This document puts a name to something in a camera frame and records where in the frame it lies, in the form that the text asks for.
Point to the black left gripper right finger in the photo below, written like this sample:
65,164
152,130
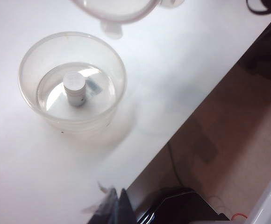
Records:
126,210

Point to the black robot base housing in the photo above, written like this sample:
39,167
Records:
180,207

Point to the clear round plastic lid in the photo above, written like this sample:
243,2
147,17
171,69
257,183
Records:
116,11

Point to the round clear plastic box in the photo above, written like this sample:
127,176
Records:
102,109

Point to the white platform edge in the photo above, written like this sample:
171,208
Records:
268,200

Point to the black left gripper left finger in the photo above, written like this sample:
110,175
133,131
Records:
107,210

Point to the small white medicine bottle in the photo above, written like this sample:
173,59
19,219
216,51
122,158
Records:
74,86

